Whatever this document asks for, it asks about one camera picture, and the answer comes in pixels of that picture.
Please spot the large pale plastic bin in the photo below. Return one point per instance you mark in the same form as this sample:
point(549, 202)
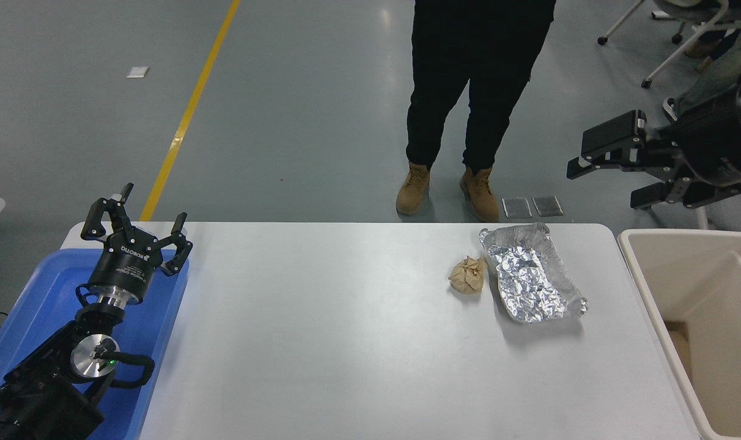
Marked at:
point(700, 287)

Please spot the blue plastic tray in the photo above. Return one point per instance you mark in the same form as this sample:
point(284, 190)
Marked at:
point(46, 287)

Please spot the grey metal floor plate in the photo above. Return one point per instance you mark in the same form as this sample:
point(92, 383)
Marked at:
point(517, 207)
point(548, 205)

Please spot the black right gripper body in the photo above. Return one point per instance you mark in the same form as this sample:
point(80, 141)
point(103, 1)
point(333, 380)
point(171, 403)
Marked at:
point(710, 146)

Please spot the crumpled tan paper ball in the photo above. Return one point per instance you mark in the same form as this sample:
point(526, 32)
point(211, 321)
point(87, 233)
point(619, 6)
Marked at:
point(467, 275)

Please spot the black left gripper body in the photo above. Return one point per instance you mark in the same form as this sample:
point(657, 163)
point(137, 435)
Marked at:
point(129, 263)

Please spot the white wheeled office chair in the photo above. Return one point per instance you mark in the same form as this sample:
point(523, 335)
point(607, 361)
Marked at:
point(602, 41)

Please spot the silver foil tray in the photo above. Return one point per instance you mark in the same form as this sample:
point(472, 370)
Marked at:
point(529, 278)

